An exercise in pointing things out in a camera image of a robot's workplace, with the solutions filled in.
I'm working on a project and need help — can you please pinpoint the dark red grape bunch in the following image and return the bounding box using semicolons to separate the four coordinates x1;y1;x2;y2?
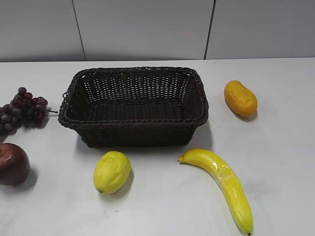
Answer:
0;87;58;136

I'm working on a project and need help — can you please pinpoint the black woven basket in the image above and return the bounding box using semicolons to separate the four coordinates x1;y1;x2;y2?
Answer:
58;67;209;148

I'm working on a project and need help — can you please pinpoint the yellow lemon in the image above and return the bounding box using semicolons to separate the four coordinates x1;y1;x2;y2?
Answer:
94;151;131;194

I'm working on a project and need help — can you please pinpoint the orange mango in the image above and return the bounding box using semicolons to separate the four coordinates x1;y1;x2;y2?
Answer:
224;80;258;118

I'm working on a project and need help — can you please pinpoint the yellow banana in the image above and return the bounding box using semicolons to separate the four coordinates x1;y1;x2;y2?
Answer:
178;148;253;236

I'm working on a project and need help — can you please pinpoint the red apple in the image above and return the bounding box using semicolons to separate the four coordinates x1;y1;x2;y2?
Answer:
0;143;30;186

